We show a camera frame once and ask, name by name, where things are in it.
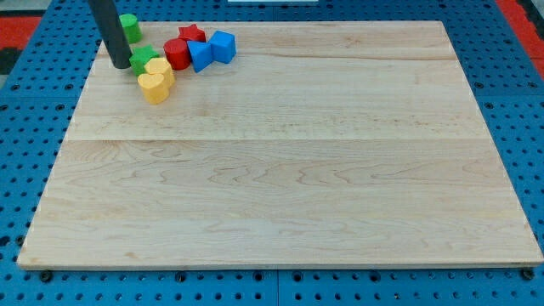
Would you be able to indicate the yellow hexagon block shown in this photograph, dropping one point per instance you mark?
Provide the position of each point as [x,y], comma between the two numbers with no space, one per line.
[161,66]

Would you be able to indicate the yellow heart block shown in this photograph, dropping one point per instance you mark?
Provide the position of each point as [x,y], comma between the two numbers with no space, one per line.
[154,87]

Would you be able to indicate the green cylinder block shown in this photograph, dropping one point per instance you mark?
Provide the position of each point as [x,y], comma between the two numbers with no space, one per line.
[130,26]

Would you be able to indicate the blue triangle block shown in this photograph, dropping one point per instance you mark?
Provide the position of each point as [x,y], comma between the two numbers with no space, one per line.
[201,54]

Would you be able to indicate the blue cube block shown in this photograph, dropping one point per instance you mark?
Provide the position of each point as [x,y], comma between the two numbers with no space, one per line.
[223,46]

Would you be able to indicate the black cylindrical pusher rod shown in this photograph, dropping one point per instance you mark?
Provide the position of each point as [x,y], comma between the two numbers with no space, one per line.
[110,28]

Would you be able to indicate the red star block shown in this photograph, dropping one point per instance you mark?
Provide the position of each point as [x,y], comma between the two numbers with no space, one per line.
[192,33]

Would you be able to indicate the light wooden board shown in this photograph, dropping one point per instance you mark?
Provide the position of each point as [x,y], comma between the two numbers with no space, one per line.
[322,145]

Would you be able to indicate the green star block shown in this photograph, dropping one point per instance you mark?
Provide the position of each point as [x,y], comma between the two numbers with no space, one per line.
[141,56]

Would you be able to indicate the red cylinder block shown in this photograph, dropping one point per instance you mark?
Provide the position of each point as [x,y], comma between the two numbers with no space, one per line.
[177,53]

